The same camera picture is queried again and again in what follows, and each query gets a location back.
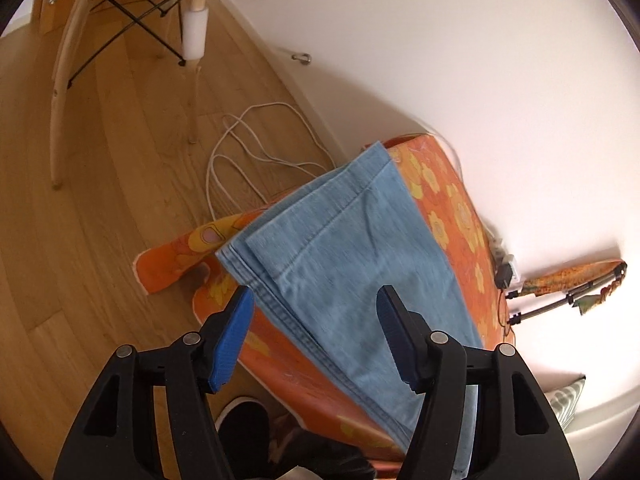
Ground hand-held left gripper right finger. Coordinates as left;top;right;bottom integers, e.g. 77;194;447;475
376;285;581;480

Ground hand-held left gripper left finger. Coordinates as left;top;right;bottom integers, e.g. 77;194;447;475
52;285;256;480

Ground light blue denim pants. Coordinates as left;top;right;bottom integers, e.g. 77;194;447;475
215;141;486;478

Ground black shoe with white sole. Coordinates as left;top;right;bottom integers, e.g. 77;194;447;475
216;396;273;466

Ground white power strip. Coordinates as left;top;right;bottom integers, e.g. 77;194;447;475
492;237;521;281

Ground orange floral tablecloth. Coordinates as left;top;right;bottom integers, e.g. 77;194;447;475
132;132;511;476

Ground folded metal tripod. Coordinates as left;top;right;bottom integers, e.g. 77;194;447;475
506;260;628;325

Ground green white striped pillow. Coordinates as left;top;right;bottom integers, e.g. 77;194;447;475
545;375;587;431

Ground orange patterned scarf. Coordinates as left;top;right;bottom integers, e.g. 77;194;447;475
520;259;626;298

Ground braided orange green scarf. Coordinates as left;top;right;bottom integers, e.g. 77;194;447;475
575;275;626;317

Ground black cable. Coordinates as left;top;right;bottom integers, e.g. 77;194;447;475
497;287;512;336

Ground white cable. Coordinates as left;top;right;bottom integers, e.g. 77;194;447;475
206;102;341;221

